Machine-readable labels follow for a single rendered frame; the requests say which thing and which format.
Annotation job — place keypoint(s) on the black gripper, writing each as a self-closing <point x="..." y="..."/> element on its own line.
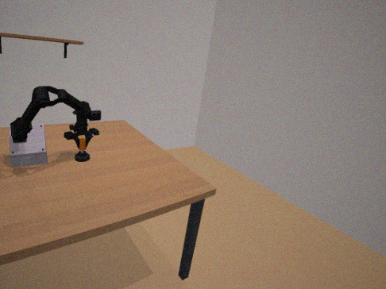
<point x="81" y="130"/>

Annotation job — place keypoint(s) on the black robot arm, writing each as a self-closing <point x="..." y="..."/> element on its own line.
<point x="40" y="99"/>

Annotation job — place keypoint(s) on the orange knob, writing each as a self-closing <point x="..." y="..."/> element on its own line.
<point x="82" y="144"/>

